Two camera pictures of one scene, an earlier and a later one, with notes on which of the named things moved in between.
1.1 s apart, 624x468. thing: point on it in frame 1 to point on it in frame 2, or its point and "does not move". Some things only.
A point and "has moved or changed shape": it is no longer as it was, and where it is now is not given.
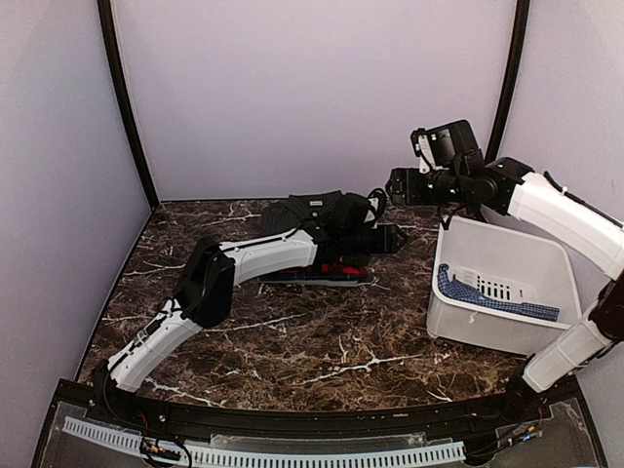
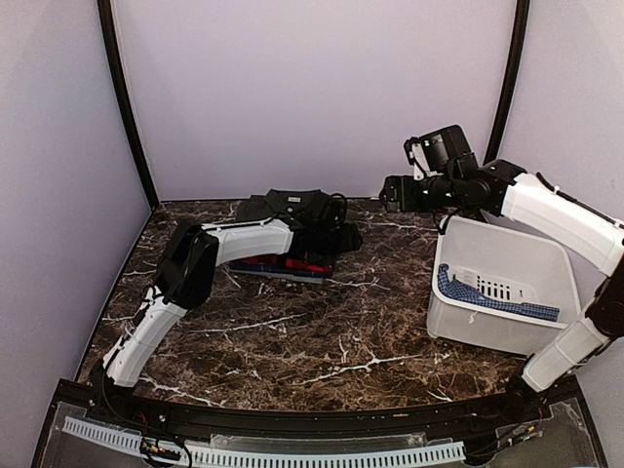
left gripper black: x=389 y=241 to x=349 y=240
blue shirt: x=312 y=277 has moved or changed shape
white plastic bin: x=503 y=284 does not move
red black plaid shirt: x=332 y=268 has moved or changed shape
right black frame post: x=519 y=58 does not move
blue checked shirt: x=456 y=290 does not move
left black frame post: x=105 y=13 does not move
